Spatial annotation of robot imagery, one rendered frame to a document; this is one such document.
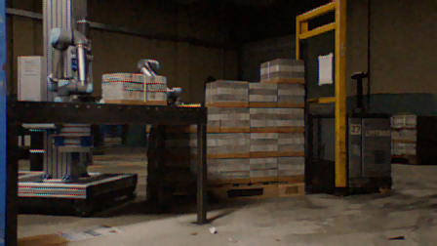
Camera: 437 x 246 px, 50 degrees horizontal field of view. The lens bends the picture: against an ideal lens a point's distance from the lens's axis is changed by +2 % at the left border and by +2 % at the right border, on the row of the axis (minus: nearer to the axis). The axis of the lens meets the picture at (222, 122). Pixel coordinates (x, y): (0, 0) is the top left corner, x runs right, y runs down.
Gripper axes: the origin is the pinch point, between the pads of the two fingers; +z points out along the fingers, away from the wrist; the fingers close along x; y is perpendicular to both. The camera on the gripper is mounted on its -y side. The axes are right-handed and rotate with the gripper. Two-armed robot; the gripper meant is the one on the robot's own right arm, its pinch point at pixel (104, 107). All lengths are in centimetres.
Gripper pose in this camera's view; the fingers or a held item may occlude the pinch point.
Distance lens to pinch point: 344.5
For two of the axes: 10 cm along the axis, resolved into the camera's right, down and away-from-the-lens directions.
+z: 7.6, 0.0, 6.5
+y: 0.0, -10.0, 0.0
